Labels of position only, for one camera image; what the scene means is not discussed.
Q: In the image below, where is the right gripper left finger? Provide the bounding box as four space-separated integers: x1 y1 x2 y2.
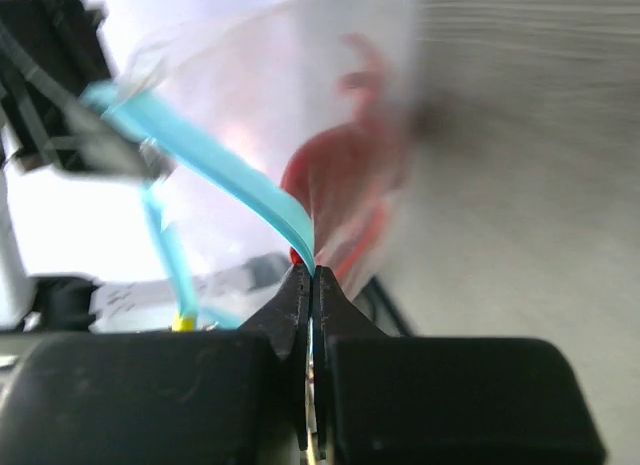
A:
1 265 311 464

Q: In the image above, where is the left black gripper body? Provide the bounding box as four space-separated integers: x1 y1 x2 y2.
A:
1 0 170 180

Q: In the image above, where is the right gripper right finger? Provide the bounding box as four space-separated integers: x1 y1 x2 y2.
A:
312 267 607 464

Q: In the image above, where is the red toy lobster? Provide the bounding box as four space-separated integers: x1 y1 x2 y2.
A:
280 34 408 286

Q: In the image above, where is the clear zip top bag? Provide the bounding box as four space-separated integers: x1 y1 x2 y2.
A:
82 0 418 333

